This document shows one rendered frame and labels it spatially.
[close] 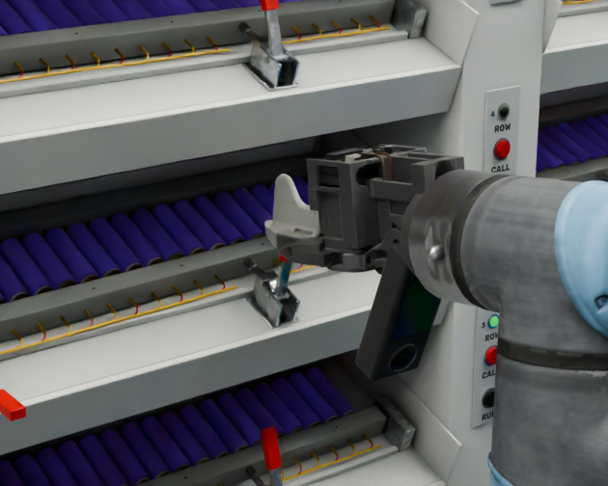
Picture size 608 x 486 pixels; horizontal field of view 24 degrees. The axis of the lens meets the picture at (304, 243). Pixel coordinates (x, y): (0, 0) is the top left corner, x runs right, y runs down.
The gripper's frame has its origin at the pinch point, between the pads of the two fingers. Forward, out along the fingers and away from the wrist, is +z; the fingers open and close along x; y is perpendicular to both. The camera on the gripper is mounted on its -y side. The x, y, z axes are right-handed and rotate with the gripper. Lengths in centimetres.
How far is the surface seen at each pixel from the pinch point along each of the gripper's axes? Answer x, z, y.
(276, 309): 1.0, 1.0, -6.2
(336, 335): -5.2, 1.7, -10.0
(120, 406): 15.4, 2.2, -10.8
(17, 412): 26.7, -5.3, -6.5
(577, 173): -40.1, 6.5, -2.4
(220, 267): 2.7, 6.2, -3.1
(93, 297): 14.8, 5.6, -2.8
